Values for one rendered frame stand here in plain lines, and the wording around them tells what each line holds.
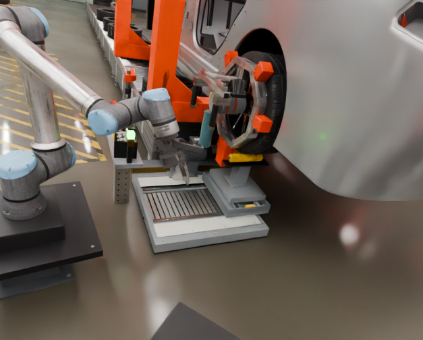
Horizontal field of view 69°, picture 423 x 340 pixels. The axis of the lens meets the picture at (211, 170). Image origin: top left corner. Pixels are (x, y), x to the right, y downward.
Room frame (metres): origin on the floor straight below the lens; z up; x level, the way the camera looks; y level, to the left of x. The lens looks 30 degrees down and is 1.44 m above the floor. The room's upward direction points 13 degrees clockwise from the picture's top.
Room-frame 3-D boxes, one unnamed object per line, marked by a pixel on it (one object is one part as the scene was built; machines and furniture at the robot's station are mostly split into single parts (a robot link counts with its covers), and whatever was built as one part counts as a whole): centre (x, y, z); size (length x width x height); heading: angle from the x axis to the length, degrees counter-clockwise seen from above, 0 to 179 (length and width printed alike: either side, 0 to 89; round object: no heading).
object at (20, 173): (1.08, 0.83, 0.58); 0.17 x 0.15 x 0.18; 162
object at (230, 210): (2.03, -0.22, 0.13); 0.50 x 0.36 x 0.10; 29
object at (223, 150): (1.97, -0.10, 0.48); 0.16 x 0.12 x 0.17; 119
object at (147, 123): (3.34, 1.07, 0.28); 2.47 x 0.09 x 0.22; 29
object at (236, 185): (2.03, -0.22, 0.32); 0.40 x 0.30 x 0.28; 29
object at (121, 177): (1.79, 0.61, 0.21); 0.10 x 0.10 x 0.42; 29
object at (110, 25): (6.42, 2.28, 0.39); 0.66 x 0.66 x 0.24
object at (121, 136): (1.72, 0.57, 0.51); 0.20 x 0.14 x 0.13; 21
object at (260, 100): (1.95, -0.07, 0.85); 0.54 x 0.07 x 0.54; 29
